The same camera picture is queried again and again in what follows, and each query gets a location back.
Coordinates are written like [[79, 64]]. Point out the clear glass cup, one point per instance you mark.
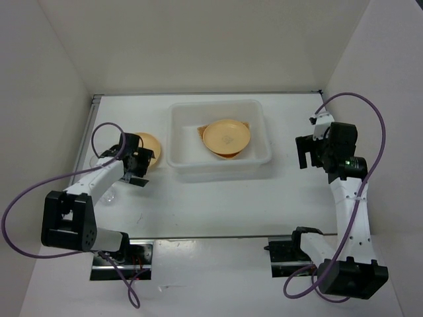
[[109, 196], [93, 161]]

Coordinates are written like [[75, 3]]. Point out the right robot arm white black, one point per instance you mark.
[[351, 270]]

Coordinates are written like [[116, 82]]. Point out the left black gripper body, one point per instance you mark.
[[140, 164]]

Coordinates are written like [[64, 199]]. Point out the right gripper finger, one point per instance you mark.
[[317, 158], [304, 145]]

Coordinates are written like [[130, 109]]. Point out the beige plastic plate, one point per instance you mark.
[[148, 141]]

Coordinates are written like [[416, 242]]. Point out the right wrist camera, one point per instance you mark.
[[321, 123]]

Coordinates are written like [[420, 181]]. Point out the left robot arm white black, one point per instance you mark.
[[69, 216]]

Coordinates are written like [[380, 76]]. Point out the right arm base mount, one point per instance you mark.
[[284, 259]]

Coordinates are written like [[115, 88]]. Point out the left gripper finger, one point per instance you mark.
[[137, 181], [145, 154]]

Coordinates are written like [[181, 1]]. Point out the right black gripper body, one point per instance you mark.
[[327, 148]]

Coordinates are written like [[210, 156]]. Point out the triangular woven bamboo tray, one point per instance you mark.
[[244, 125]]

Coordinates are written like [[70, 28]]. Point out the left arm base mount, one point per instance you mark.
[[135, 263]]

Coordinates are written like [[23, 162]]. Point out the clear plastic bin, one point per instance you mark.
[[215, 139]]

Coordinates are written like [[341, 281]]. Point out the beige bear plate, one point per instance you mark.
[[226, 137]]

